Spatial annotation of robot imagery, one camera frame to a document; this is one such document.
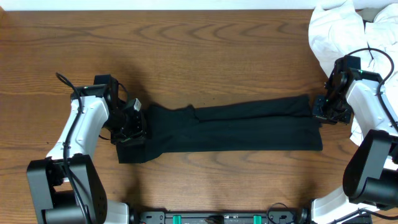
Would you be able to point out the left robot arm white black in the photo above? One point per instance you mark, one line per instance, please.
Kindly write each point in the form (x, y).
(65, 186)

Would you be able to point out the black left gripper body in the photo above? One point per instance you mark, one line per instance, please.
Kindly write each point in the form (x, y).
(137, 126)

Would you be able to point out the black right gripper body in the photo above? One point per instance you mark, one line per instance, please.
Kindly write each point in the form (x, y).
(333, 109)

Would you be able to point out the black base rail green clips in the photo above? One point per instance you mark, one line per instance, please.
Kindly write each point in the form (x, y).
(279, 215)

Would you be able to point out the black t-shirt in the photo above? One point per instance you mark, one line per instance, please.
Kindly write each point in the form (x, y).
(283, 124)

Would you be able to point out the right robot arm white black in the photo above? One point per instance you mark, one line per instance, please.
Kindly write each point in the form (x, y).
(370, 178)

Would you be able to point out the white clothes pile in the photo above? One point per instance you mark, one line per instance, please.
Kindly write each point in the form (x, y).
(338, 31)

